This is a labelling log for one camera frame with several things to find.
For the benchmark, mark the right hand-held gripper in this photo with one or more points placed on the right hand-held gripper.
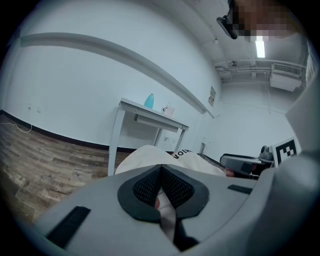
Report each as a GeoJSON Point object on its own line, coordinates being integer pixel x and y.
{"type": "Point", "coordinates": [287, 150]}

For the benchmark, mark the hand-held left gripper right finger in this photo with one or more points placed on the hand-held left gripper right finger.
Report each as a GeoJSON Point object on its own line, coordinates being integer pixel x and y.
{"type": "Point", "coordinates": [220, 195]}

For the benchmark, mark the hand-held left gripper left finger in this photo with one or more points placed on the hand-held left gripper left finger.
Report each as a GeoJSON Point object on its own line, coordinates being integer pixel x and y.
{"type": "Point", "coordinates": [105, 225]}

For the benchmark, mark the pink plastic cup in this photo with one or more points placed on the pink plastic cup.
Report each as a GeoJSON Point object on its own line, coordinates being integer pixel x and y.
{"type": "Point", "coordinates": [170, 111]}

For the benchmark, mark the teal flask bottle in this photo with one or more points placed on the teal flask bottle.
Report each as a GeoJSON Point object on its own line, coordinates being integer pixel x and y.
{"type": "Point", "coordinates": [149, 101]}

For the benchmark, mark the white table leg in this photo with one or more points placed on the white table leg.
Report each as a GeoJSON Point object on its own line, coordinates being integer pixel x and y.
{"type": "Point", "coordinates": [182, 140]}
{"type": "Point", "coordinates": [113, 142]}
{"type": "Point", "coordinates": [157, 136]}

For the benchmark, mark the small printed white box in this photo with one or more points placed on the small printed white box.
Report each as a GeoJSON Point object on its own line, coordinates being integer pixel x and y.
{"type": "Point", "coordinates": [164, 109]}

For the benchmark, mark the white under-table tray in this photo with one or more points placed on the white under-table tray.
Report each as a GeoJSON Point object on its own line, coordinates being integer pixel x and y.
{"type": "Point", "coordinates": [156, 122]}

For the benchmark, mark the white ceiling pipes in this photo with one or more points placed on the white ceiling pipes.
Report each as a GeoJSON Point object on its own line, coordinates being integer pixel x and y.
{"type": "Point", "coordinates": [240, 67]}

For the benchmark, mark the white air conditioner unit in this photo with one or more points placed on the white air conditioner unit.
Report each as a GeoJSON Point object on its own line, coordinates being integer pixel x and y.
{"type": "Point", "coordinates": [286, 77]}

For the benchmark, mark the rectangular ceiling light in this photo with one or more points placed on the rectangular ceiling light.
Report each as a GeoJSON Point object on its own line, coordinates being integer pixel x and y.
{"type": "Point", "coordinates": [260, 47]}

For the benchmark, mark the person's face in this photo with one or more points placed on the person's face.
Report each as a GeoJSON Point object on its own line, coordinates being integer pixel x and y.
{"type": "Point", "coordinates": [265, 17]}

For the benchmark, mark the white wall notice sign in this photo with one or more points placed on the white wall notice sign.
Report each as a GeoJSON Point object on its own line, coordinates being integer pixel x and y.
{"type": "Point", "coordinates": [212, 96]}

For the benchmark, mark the white wall outlet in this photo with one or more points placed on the white wall outlet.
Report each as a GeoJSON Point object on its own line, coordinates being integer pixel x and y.
{"type": "Point", "coordinates": [29, 107]}
{"type": "Point", "coordinates": [165, 138]}

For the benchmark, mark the black head-mounted camera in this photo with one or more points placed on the black head-mounted camera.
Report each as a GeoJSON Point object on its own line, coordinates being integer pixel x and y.
{"type": "Point", "coordinates": [227, 25]}

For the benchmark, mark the long white wall rail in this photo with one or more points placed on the long white wall rail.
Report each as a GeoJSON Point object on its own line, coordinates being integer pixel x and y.
{"type": "Point", "coordinates": [125, 53]}

